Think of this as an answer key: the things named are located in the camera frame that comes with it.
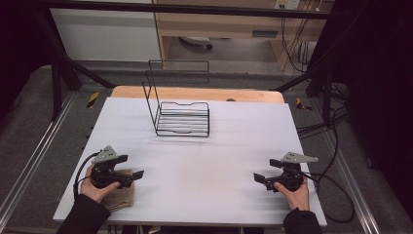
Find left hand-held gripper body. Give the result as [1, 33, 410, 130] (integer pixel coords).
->
[91, 144, 134, 190]

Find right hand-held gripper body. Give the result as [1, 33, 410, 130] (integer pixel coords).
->
[263, 151, 319, 193]

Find brown towel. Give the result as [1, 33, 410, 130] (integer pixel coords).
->
[101, 168, 136, 214]

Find black wire rack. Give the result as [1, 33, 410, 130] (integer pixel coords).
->
[141, 59, 211, 138]

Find person's left hand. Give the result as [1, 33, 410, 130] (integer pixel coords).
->
[80, 163, 122, 205]

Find person's right hand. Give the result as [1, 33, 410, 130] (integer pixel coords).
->
[273, 177, 312, 213]

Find white table board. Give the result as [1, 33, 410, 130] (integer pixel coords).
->
[53, 97, 328, 227]

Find yellow black tape strip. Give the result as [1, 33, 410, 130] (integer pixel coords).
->
[295, 97, 314, 112]
[86, 91, 100, 109]

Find wooden table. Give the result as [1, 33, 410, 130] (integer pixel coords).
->
[110, 85, 285, 104]

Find white cabinet panel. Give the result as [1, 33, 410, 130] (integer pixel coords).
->
[50, 8, 163, 63]

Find black curtain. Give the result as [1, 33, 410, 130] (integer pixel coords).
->
[0, 0, 53, 113]
[330, 0, 413, 211]

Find office chair base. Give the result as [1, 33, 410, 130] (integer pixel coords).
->
[178, 35, 214, 51]

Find wooden desk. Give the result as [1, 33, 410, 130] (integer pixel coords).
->
[152, 0, 336, 71]

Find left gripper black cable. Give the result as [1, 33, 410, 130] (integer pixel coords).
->
[73, 151, 99, 200]

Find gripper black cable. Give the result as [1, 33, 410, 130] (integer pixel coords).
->
[73, 151, 99, 200]
[301, 172, 356, 225]

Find black floor cable bundle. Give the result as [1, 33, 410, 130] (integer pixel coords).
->
[296, 106, 351, 139]

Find aluminium floor rail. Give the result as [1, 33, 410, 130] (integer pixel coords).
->
[323, 131, 382, 234]
[0, 92, 79, 222]

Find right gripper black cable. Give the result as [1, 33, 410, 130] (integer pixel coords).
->
[301, 172, 356, 225]

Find black hanging cables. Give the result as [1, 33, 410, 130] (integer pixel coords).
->
[280, 16, 310, 74]

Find white wall socket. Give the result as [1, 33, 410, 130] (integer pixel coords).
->
[274, 0, 302, 11]

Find black metal frame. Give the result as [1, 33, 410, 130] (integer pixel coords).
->
[32, 0, 345, 129]

